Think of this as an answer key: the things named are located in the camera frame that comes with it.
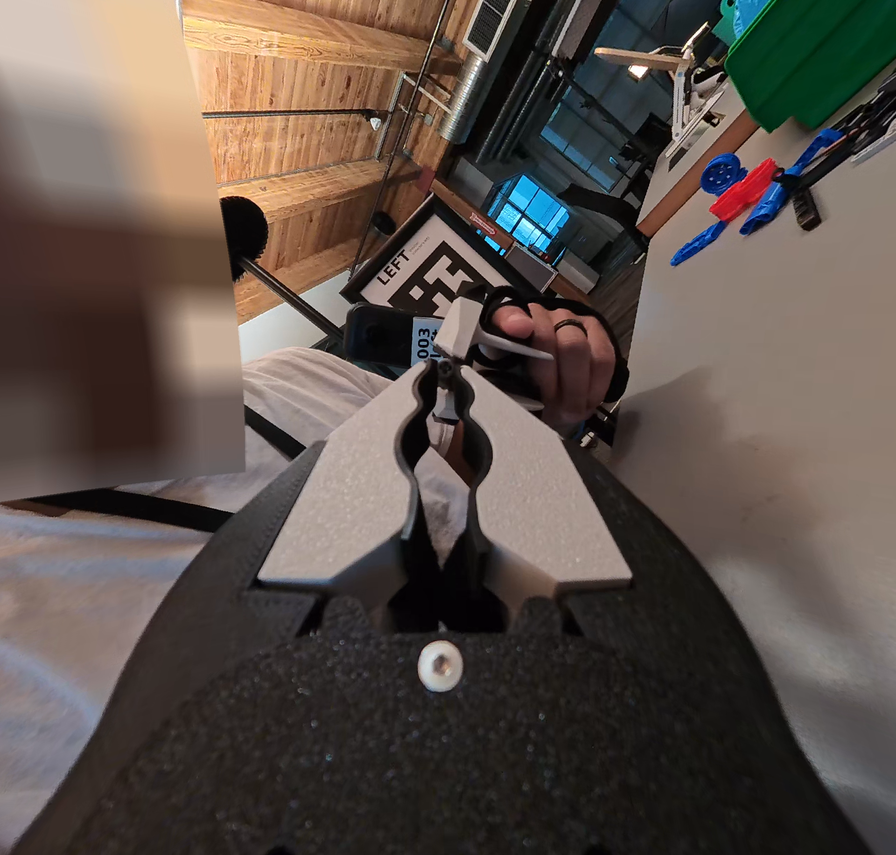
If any window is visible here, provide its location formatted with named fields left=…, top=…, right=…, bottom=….
left=486, top=174, right=571, bottom=257

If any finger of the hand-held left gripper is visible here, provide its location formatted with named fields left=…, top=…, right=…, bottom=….
left=433, top=297, right=485, bottom=362
left=482, top=329, right=555, bottom=363

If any white vent grille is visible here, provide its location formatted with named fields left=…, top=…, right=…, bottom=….
left=461, top=0, right=530, bottom=57

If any flat blue lego beam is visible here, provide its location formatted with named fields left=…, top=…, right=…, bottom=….
left=669, top=221, right=729, bottom=268

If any wooden board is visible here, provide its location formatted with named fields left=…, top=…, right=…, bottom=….
left=593, top=46, right=684, bottom=74

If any white shirt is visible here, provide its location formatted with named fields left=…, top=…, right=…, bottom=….
left=0, top=348, right=456, bottom=828

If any person's left hand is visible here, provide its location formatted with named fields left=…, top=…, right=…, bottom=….
left=448, top=302, right=618, bottom=481

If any green plastic bin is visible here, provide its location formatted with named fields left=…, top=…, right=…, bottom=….
left=724, top=0, right=896, bottom=134

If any grey box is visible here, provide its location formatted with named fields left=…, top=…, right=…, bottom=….
left=503, top=242, right=562, bottom=291

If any long blue lego piece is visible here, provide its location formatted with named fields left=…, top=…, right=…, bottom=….
left=783, top=128, right=845, bottom=181

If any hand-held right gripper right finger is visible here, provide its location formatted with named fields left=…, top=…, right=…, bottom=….
left=448, top=364, right=634, bottom=611

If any black strap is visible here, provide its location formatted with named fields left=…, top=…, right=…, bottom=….
left=14, top=403, right=309, bottom=535

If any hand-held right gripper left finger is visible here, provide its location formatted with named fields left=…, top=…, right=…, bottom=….
left=257, top=361, right=449, bottom=608

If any blue lego wheel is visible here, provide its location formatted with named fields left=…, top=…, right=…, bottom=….
left=699, top=154, right=744, bottom=200

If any blue lego connector piece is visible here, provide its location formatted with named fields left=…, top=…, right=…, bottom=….
left=739, top=182, right=793, bottom=236

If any red lego piece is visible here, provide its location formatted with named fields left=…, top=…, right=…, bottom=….
left=708, top=158, right=786, bottom=222

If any metal air duct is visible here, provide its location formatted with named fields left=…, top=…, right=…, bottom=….
left=437, top=54, right=491, bottom=144

